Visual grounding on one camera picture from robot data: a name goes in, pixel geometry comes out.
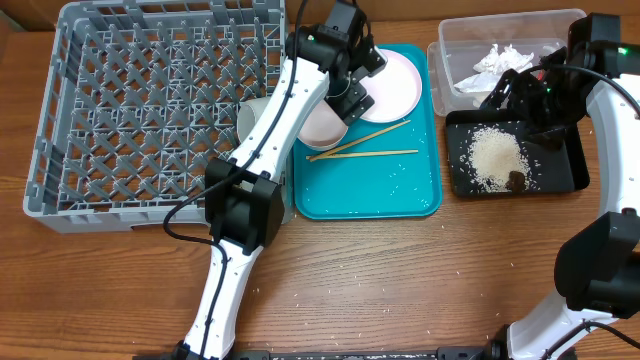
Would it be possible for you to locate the cream paper cup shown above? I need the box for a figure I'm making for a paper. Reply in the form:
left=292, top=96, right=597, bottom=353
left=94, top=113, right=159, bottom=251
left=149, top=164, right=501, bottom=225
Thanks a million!
left=236, top=96, right=270, bottom=143

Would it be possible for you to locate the white napkin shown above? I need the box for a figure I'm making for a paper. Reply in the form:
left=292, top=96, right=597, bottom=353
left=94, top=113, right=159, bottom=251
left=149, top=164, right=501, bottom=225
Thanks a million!
left=454, top=44, right=534, bottom=107

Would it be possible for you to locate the wooden chopstick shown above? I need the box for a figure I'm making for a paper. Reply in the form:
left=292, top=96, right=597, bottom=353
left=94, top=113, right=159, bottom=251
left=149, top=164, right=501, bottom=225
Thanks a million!
left=306, top=150, right=419, bottom=162
left=306, top=120, right=411, bottom=162

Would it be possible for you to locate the grey dishwasher rack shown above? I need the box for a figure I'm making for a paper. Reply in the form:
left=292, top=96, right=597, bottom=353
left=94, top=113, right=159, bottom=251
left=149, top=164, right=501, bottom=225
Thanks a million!
left=23, top=0, right=288, bottom=233

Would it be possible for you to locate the large pink plate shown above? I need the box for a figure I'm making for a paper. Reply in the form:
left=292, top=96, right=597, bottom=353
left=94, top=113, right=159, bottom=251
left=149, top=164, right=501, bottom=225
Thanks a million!
left=359, top=49, right=422, bottom=123

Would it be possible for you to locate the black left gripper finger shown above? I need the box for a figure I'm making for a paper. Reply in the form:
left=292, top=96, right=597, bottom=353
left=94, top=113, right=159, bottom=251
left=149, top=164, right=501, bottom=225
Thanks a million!
left=327, top=82, right=375, bottom=126
left=349, top=45, right=387, bottom=83

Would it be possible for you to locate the clear plastic waste bin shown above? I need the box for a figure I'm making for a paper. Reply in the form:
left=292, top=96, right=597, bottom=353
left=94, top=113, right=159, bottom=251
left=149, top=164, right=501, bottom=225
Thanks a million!
left=427, top=9, right=585, bottom=116

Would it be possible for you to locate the pile of white rice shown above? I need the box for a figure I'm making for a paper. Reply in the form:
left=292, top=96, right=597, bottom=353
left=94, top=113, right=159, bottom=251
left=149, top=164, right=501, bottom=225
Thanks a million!
left=460, top=126, right=537, bottom=194

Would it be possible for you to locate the black food waste tray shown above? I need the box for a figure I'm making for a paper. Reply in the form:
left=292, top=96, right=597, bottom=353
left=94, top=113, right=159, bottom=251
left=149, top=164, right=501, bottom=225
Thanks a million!
left=445, top=110, right=590, bottom=197

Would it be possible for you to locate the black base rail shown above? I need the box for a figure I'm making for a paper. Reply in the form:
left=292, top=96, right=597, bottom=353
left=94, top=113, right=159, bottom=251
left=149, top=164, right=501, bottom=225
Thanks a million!
left=132, top=343, right=579, bottom=360

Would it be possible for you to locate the small pink bowl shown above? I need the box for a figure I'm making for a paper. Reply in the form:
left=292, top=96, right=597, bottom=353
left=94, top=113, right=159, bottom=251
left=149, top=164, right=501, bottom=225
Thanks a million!
left=298, top=100, right=348, bottom=151

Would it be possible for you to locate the lower wooden chopstick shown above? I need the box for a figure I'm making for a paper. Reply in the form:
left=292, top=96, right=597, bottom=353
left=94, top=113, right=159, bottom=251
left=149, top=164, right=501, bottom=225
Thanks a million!
left=306, top=150, right=419, bottom=162

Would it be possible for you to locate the upper wooden chopstick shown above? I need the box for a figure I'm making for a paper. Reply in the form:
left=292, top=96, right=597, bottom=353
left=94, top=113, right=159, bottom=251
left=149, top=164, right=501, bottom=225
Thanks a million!
left=306, top=120, right=411, bottom=162

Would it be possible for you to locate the teal serving tray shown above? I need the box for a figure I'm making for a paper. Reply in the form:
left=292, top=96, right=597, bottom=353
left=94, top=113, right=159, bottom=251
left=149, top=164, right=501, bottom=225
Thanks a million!
left=292, top=43, right=444, bottom=222

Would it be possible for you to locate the brown food scrap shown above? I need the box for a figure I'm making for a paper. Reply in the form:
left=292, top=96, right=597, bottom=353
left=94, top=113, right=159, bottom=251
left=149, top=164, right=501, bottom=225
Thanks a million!
left=506, top=171, right=527, bottom=193

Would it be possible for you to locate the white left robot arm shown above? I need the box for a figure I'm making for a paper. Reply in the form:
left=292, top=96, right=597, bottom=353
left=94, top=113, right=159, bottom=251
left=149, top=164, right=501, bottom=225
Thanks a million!
left=173, top=1, right=387, bottom=359

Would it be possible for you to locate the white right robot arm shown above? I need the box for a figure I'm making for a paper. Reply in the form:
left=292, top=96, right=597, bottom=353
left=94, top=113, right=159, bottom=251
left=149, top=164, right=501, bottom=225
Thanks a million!
left=480, top=13, right=639, bottom=359

